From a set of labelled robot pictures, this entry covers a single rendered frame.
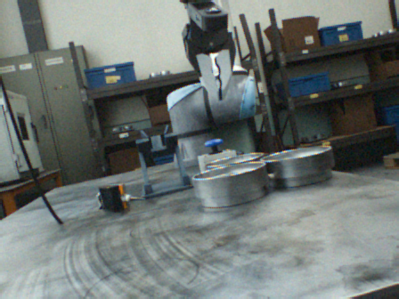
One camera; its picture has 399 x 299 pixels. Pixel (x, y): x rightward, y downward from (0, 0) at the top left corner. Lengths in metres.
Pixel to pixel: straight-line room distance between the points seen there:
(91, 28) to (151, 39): 0.71
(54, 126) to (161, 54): 1.49
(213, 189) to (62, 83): 4.03
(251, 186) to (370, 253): 0.23
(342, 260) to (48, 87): 4.30
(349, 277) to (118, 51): 4.54
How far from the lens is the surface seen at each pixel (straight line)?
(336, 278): 0.26
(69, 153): 4.41
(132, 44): 4.73
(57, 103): 4.45
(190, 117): 1.10
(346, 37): 4.88
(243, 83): 1.10
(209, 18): 0.64
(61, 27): 4.85
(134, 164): 4.08
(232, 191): 0.49
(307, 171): 0.53
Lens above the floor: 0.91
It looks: 4 degrees down
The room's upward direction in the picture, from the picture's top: 12 degrees counter-clockwise
